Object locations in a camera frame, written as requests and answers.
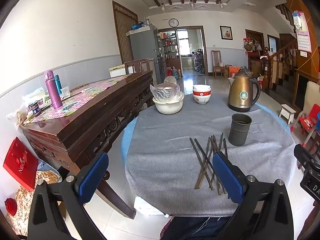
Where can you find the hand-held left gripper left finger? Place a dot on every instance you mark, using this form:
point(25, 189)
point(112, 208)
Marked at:
point(92, 177)

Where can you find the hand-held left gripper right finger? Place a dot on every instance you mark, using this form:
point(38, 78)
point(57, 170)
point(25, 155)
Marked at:
point(227, 177)

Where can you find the bundle of dark chopsticks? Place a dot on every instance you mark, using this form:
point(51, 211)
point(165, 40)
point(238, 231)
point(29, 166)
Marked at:
point(200, 173)

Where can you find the dark metal chopstick holder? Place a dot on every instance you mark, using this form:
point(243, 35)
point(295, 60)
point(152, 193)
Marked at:
point(238, 135)

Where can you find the blue table cover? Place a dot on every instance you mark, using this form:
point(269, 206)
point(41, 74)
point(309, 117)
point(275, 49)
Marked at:
point(126, 135)

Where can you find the carved wooden sideboard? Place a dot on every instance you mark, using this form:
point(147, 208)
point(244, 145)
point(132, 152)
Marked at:
point(87, 122)

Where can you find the red plastic chair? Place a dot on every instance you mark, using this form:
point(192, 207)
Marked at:
point(308, 120)

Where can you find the person's dark trousers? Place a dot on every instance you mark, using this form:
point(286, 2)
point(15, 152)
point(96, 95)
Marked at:
point(195, 230)

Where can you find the grey tablecloth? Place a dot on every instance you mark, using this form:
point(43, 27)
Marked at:
point(170, 155)

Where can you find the small white stool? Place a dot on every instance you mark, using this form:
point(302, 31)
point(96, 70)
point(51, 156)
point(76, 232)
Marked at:
point(287, 110)

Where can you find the red gift box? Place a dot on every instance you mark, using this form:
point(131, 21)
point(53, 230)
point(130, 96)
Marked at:
point(20, 163)

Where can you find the gold patterned cloth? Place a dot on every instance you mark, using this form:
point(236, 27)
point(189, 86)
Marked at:
point(22, 205)

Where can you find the red banded white bowl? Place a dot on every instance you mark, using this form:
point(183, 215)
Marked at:
point(201, 98)

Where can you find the cream chair back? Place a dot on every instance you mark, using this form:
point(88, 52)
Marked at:
point(312, 92)

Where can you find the bronze electric kettle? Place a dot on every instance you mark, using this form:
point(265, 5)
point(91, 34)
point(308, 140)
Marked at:
point(241, 92)

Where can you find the red round ornament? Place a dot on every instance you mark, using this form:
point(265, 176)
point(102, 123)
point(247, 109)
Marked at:
point(10, 206)

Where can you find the printed plastic mat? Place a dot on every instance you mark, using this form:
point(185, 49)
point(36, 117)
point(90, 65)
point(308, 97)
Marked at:
point(95, 90)

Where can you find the small dark jar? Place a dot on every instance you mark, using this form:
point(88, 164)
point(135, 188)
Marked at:
point(35, 109)

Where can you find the clear plastic cup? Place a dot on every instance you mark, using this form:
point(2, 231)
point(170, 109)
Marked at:
point(65, 92)

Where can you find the white ceramic bowl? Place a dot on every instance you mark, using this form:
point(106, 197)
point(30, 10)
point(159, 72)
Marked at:
point(201, 90)
point(201, 86)

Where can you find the purple thermos bottle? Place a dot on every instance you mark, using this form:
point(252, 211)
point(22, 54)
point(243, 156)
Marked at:
point(54, 92)

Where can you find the clear plastic food bag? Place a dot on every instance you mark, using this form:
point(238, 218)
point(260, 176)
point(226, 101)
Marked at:
point(35, 97)

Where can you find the teal thermos bottle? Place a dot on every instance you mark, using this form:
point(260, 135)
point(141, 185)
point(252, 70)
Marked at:
point(58, 83)

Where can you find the plastic wrapped bowls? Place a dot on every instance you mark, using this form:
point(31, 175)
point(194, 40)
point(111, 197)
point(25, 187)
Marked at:
point(166, 92)

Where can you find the orange box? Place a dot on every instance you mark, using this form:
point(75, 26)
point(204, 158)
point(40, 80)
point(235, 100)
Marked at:
point(235, 72)

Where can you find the white chest freezer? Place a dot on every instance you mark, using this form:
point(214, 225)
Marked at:
point(117, 71)

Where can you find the small white fan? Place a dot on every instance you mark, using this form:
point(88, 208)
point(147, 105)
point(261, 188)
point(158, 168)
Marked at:
point(170, 80)

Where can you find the large water jug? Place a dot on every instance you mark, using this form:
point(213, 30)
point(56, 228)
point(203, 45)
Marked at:
point(175, 73)

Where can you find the metal kitchen rack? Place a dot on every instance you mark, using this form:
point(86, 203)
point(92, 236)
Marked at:
point(198, 61)

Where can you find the light wooden chair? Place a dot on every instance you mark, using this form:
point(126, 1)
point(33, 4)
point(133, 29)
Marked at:
point(217, 57)

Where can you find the wooden stair railing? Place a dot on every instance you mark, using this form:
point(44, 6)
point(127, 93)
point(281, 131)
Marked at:
point(282, 55)

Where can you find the hanging baskets and bags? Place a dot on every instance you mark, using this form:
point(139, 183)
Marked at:
point(251, 45)

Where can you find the grey refrigerator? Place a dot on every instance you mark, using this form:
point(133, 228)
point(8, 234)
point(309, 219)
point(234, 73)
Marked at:
point(142, 47)

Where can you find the shelf with bottles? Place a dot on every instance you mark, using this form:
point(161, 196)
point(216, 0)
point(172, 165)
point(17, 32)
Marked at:
point(168, 47)

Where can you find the brown wooden door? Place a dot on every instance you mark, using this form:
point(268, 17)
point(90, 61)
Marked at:
point(258, 36)

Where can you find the brown striped door curtain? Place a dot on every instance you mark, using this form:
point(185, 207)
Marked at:
point(125, 35)

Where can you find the blue plastic bag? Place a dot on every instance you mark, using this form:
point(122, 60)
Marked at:
point(137, 26)

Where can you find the pink wall calendar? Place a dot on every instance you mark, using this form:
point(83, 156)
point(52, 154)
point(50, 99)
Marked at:
point(303, 37)

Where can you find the framed wall picture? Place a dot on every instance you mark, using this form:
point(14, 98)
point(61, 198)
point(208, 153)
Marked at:
point(226, 32)

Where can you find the round wall clock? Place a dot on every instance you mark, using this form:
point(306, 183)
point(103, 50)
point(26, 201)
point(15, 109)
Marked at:
point(173, 22)

